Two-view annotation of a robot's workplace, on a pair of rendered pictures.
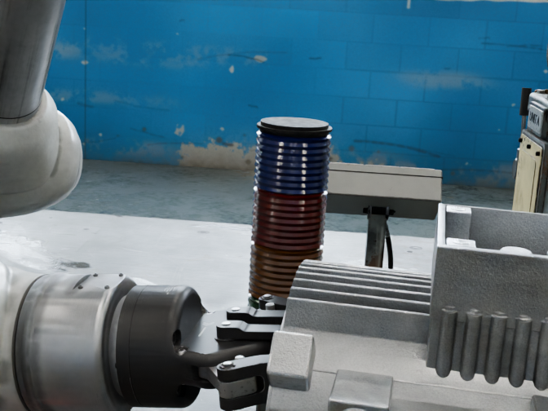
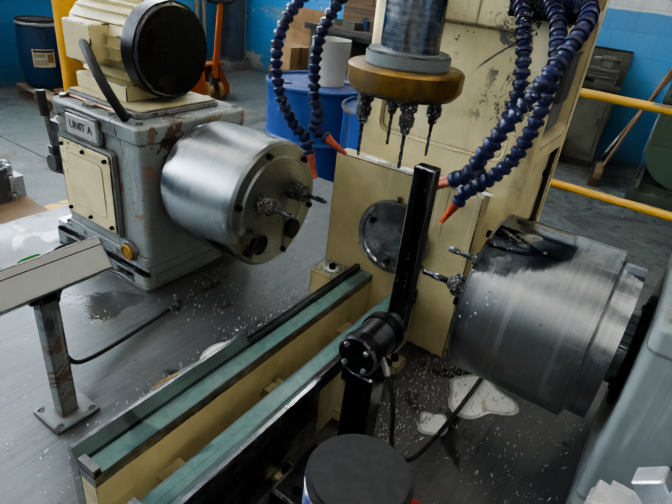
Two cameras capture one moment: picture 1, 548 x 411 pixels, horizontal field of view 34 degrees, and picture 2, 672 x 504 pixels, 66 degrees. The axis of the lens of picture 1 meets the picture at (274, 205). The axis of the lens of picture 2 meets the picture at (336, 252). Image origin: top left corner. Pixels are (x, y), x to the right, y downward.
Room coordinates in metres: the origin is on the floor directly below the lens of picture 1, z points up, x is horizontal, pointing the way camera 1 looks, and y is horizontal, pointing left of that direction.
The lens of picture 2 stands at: (0.63, 0.17, 1.46)
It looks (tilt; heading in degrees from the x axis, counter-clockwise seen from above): 29 degrees down; 298
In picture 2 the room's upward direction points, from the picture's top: 7 degrees clockwise
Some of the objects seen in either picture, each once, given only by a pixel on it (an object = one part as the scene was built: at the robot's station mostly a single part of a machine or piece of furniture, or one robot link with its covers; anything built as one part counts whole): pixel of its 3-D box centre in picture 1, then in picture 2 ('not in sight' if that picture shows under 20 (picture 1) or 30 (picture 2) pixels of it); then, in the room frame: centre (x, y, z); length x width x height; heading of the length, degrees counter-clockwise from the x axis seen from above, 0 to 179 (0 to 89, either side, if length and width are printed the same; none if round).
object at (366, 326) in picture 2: not in sight; (438, 344); (0.80, -0.53, 0.92); 0.45 x 0.13 x 0.24; 87
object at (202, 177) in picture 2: not in sight; (222, 184); (1.32, -0.59, 1.04); 0.37 x 0.25 x 0.25; 177
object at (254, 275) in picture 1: (285, 267); not in sight; (0.70, -0.01, 1.10); 0.06 x 0.06 x 0.04
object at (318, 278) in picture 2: not in sight; (329, 288); (1.08, -0.64, 0.86); 0.07 x 0.06 x 0.12; 177
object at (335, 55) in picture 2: not in sight; (327, 61); (2.23, -2.42, 0.99); 0.24 x 0.22 x 0.24; 176
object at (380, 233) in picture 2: not in sight; (391, 238); (0.97, -0.66, 1.02); 0.15 x 0.02 x 0.15; 177
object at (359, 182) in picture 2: not in sight; (403, 246); (0.96, -0.72, 0.97); 0.30 x 0.11 x 0.34; 177
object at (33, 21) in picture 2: not in sight; (92, 60); (5.49, -3.26, 0.37); 1.20 x 0.80 x 0.74; 81
